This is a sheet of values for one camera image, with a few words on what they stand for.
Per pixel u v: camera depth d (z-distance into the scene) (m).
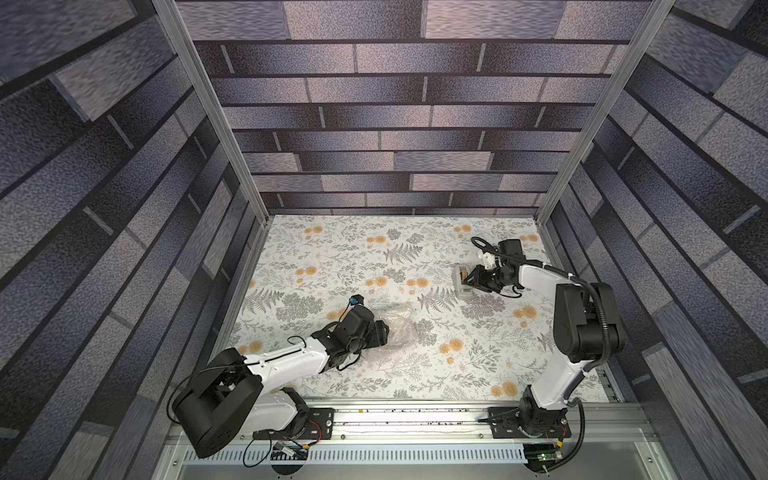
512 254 0.79
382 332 0.79
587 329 0.49
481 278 0.87
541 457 0.71
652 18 0.70
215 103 0.86
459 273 0.98
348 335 0.66
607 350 0.45
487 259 0.91
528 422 0.67
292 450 0.71
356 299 0.79
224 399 0.42
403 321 0.85
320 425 0.74
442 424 0.76
